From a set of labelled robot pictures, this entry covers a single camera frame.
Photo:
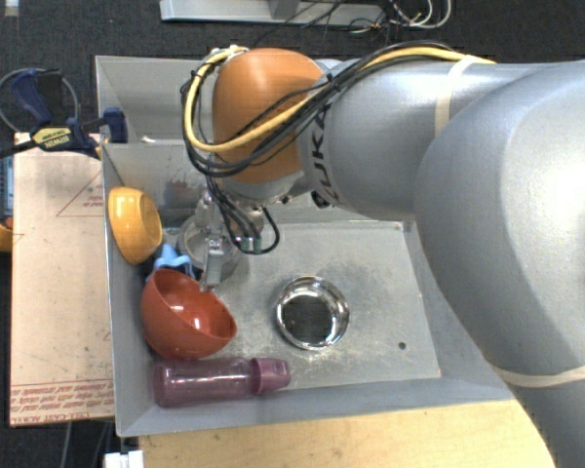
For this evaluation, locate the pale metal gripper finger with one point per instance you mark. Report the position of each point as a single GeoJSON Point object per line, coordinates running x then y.
{"type": "Point", "coordinates": [212, 268]}

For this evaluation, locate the light blue plastic piece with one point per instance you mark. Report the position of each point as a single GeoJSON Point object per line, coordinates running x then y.
{"type": "Point", "coordinates": [168, 260]}

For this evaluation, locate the red-brown bowl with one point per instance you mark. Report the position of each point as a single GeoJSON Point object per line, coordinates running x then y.
{"type": "Point", "coordinates": [180, 320]}

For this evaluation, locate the yellow bowl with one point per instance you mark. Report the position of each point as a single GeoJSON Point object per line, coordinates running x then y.
{"type": "Point", "coordinates": [131, 227]}

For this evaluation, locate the purple plastic bottle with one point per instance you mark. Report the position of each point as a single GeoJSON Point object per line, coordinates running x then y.
{"type": "Point", "coordinates": [205, 383]}

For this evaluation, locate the brown cardboard board red print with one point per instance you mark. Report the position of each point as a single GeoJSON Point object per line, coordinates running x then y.
{"type": "Point", "coordinates": [58, 285]}

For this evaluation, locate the grey metal bin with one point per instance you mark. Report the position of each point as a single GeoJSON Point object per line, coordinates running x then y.
{"type": "Point", "coordinates": [370, 271]}

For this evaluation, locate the black cylinder on white bracket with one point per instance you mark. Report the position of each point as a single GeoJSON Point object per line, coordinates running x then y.
{"type": "Point", "coordinates": [319, 200]}

